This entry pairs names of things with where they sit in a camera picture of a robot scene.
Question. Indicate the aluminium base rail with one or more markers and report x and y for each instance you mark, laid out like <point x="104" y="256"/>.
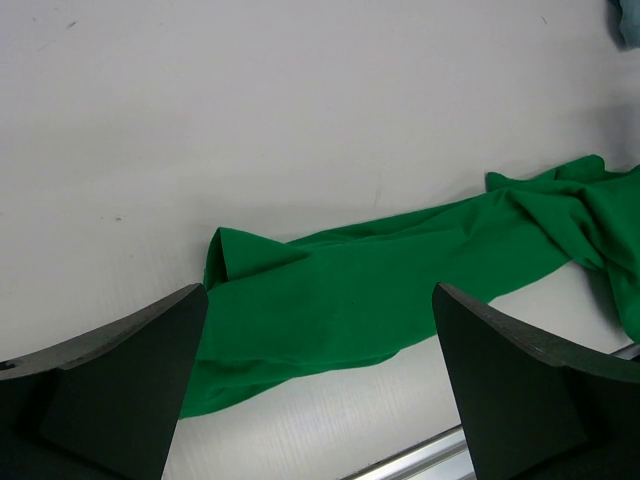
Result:
<point x="444" y="455"/>

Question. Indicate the blue grey t shirt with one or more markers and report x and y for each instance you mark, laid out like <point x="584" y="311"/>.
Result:
<point x="629" y="22"/>

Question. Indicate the green t shirt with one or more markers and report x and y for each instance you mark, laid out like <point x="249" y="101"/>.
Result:
<point x="355" y="296"/>

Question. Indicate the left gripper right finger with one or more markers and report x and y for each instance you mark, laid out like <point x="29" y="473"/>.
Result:
<point x="534" y="405"/>

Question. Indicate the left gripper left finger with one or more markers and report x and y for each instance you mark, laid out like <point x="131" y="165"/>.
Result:
<point x="104" y="404"/>

